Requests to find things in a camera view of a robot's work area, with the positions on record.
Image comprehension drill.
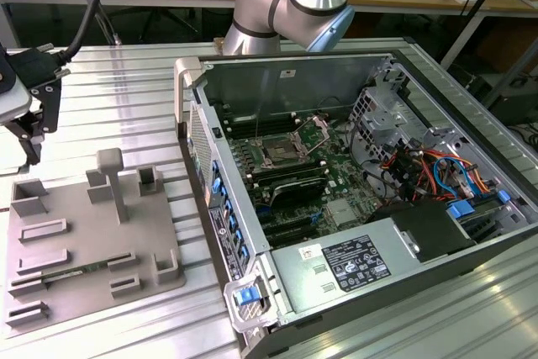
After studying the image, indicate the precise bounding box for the black RAM slot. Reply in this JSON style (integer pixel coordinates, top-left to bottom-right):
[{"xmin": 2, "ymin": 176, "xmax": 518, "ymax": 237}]
[
  {"xmin": 251, "ymin": 165, "xmax": 328, "ymax": 184},
  {"xmin": 225, "ymin": 113, "xmax": 296, "ymax": 123},
  {"xmin": 225, "ymin": 118, "xmax": 296, "ymax": 128},
  {"xmin": 226, "ymin": 122, "xmax": 296, "ymax": 132},
  {"xmin": 246, "ymin": 159, "xmax": 324, "ymax": 177},
  {"xmin": 252, "ymin": 168, "xmax": 330, "ymax": 187},
  {"xmin": 248, "ymin": 162, "xmax": 326, "ymax": 181},
  {"xmin": 227, "ymin": 127, "xmax": 297, "ymax": 137}
]

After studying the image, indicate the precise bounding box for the orange wire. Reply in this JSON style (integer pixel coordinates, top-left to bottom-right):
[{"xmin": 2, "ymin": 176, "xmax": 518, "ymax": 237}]
[{"xmin": 414, "ymin": 147, "xmax": 436, "ymax": 203}]

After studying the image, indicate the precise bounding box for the black expansion slot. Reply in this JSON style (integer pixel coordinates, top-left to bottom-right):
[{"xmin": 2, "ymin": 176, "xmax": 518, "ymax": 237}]
[
  {"xmin": 263, "ymin": 214, "xmax": 317, "ymax": 232},
  {"xmin": 266, "ymin": 226, "xmax": 324, "ymax": 247}
]

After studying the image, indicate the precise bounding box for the grey parts rack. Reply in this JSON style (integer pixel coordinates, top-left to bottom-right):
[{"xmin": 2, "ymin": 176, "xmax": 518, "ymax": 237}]
[{"xmin": 6, "ymin": 148, "xmax": 188, "ymax": 337}]

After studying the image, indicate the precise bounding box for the blue wire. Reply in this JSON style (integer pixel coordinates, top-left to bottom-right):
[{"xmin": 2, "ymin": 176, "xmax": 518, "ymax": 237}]
[{"xmin": 431, "ymin": 156, "xmax": 484, "ymax": 198}]

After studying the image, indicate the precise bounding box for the green RAM stick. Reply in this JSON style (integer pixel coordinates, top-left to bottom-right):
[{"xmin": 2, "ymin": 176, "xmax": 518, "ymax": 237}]
[{"xmin": 44, "ymin": 263, "xmax": 132, "ymax": 282}]

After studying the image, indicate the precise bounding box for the blue disk carrier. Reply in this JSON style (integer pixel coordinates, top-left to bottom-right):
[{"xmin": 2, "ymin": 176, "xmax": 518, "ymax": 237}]
[{"xmin": 447, "ymin": 201, "xmax": 476, "ymax": 220}]

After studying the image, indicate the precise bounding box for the open PC case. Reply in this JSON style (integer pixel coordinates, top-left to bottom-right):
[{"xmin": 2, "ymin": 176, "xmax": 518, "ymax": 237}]
[{"xmin": 173, "ymin": 48, "xmax": 538, "ymax": 359}]

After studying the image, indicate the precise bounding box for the grey power supply unit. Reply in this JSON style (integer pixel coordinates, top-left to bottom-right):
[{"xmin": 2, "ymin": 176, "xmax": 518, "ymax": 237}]
[{"xmin": 268, "ymin": 218, "xmax": 421, "ymax": 314}]

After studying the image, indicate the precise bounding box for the green motherboard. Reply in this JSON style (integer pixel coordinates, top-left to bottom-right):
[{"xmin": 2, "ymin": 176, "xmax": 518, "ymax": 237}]
[{"xmin": 229, "ymin": 113, "xmax": 394, "ymax": 251}]

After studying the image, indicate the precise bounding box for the silver drive cage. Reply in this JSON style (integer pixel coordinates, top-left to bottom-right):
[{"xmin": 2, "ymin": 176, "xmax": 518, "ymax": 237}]
[{"xmin": 347, "ymin": 85, "xmax": 425, "ymax": 154}]

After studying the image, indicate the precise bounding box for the black expansion card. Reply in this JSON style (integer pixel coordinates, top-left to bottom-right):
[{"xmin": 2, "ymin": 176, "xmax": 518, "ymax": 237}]
[{"xmin": 268, "ymin": 176, "xmax": 328, "ymax": 209}]

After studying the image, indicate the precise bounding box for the blue case latch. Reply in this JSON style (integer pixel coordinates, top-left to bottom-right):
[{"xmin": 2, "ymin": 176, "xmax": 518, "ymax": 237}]
[{"xmin": 235, "ymin": 286, "xmax": 258, "ymax": 306}]

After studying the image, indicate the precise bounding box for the CPU socket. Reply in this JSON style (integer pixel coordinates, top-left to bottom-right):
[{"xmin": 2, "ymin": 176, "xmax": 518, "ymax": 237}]
[{"xmin": 258, "ymin": 134, "xmax": 302, "ymax": 169}]

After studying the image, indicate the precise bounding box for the black camera cable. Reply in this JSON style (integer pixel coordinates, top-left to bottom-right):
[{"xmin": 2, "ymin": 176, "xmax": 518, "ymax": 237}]
[{"xmin": 8, "ymin": 0, "xmax": 230, "ymax": 87}]

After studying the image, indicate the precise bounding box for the metal socket cover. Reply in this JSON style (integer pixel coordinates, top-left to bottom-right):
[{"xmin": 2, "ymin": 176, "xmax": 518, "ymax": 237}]
[{"xmin": 293, "ymin": 114, "xmax": 334, "ymax": 155}]

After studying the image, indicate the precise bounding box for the black plastic shroud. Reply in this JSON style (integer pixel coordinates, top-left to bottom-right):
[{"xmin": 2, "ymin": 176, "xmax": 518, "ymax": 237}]
[{"xmin": 364, "ymin": 200, "xmax": 478, "ymax": 263}]

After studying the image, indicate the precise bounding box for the silver chipset heatsink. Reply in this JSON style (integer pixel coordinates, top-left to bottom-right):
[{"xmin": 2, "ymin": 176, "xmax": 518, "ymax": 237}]
[{"xmin": 325, "ymin": 198, "xmax": 357, "ymax": 226}]

